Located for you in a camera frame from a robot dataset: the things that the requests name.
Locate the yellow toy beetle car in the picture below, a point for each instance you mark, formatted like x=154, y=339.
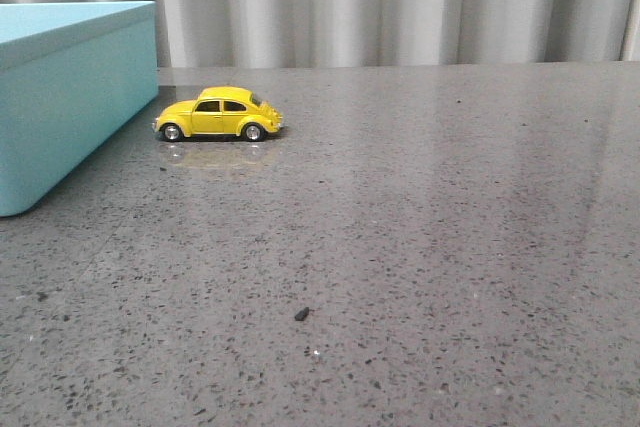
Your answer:
x=219, y=111

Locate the light blue storage box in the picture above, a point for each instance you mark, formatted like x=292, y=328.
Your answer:
x=71, y=75

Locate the small black debris chip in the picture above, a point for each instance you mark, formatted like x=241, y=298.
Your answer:
x=302, y=314

